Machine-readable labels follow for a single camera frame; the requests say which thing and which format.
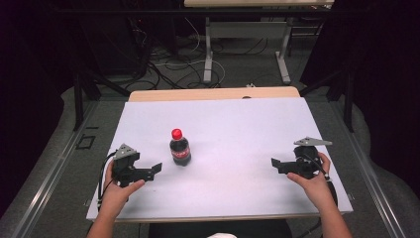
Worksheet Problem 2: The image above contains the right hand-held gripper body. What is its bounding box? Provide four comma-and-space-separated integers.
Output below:
292, 136, 334, 180

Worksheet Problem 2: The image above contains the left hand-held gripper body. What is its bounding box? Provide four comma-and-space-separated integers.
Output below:
111, 143, 147, 188

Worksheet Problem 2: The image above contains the cola bottle with red label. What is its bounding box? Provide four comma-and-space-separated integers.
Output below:
168, 136, 193, 168

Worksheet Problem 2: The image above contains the person's right hand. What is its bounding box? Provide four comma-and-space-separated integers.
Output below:
286, 152, 335, 213

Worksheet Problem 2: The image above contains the person's left hand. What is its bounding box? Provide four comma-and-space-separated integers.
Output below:
100, 160, 147, 218

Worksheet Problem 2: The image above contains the white table mat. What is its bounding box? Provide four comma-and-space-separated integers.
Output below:
85, 96, 354, 221

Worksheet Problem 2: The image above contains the black metal stand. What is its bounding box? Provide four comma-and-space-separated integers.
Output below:
71, 63, 132, 132
298, 60, 357, 134

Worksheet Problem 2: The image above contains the person's dark clothing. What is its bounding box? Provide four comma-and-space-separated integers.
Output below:
148, 219, 293, 238

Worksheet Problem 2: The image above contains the light wooden table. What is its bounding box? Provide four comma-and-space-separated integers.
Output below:
85, 85, 354, 224

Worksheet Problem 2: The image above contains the desk with white legs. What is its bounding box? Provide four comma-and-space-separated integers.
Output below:
183, 0, 336, 85

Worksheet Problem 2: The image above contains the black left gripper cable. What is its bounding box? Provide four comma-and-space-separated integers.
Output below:
96, 151, 117, 213

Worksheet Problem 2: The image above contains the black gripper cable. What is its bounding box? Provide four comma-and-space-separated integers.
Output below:
301, 154, 339, 207
96, 151, 117, 213

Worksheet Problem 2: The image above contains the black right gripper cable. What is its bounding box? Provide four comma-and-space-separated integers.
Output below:
301, 154, 339, 207

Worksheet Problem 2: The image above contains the black floor socket frame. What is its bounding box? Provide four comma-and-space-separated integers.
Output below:
74, 134, 97, 151

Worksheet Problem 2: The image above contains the metal floor rail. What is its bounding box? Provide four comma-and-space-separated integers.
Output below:
329, 98, 408, 238
9, 100, 100, 238

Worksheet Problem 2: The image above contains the tangle of black floor cables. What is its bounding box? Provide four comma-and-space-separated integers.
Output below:
123, 16, 270, 91

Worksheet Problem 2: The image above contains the white floor cable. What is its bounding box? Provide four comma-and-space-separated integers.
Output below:
155, 16, 227, 87

